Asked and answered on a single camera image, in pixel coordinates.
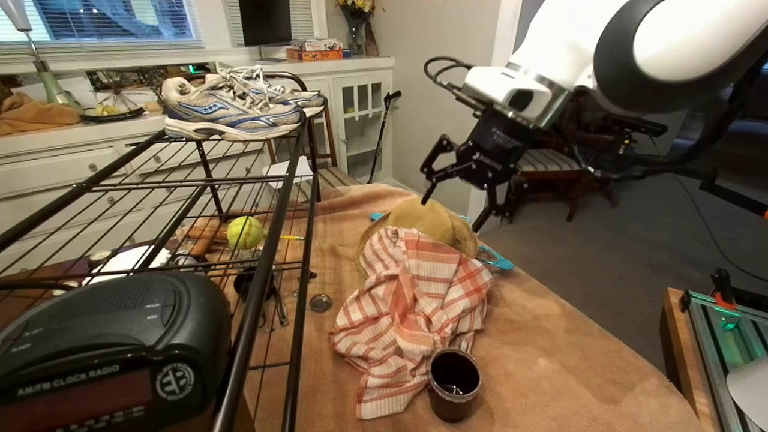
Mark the dark plate with food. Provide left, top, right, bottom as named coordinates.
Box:
left=78, top=101, right=149, bottom=124

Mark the green glass lamp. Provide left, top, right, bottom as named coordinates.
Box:
left=0, top=0, right=78, bottom=108

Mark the white glass door cabinet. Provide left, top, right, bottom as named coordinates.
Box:
left=258, top=54, right=398, bottom=184

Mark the yellow tennis ball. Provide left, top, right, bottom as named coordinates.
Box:
left=226, top=212, right=267, bottom=251

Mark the white sneaker with blue stripes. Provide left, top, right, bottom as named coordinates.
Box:
left=159, top=71, right=304, bottom=142

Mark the blue armchair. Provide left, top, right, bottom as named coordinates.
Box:
left=717, top=67, right=768, bottom=162

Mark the white flat dish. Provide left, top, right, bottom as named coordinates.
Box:
left=81, top=241, right=174, bottom=286

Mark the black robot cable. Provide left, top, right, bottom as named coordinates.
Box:
left=419, top=54, right=489, bottom=114

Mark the brown cloth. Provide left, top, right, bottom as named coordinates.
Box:
left=0, top=90, right=81, bottom=138

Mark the dark brown ceramic mug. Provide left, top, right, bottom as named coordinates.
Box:
left=426, top=347, right=484, bottom=425

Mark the black metal shoe rack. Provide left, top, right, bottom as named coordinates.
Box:
left=0, top=68, right=338, bottom=432

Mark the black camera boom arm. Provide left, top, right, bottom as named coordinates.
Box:
left=594, top=102, right=768, bottom=218

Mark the orange box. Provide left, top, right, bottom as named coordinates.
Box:
left=282, top=35, right=346, bottom=65

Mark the white sneaker with laces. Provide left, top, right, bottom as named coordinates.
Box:
left=201, top=61, right=328, bottom=113

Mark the vase with yellow flowers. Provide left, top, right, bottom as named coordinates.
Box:
left=336, top=0, right=378, bottom=58

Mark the white framed window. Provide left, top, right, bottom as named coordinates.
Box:
left=0, top=0, right=201, bottom=44

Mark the black portable radio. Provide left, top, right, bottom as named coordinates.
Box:
left=0, top=271, right=236, bottom=432

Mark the woven straw hat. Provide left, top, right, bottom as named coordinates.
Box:
left=357, top=197, right=480, bottom=271

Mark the orange white striped tea towel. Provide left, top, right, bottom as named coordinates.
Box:
left=328, top=222, right=496, bottom=421

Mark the teal clothes hanger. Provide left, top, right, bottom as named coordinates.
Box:
left=368, top=208, right=516, bottom=272

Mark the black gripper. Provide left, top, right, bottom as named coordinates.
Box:
left=418, top=108, right=539, bottom=234

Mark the black walking cane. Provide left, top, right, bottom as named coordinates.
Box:
left=368, top=88, right=404, bottom=181

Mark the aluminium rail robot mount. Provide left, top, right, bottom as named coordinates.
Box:
left=678, top=286, right=768, bottom=432

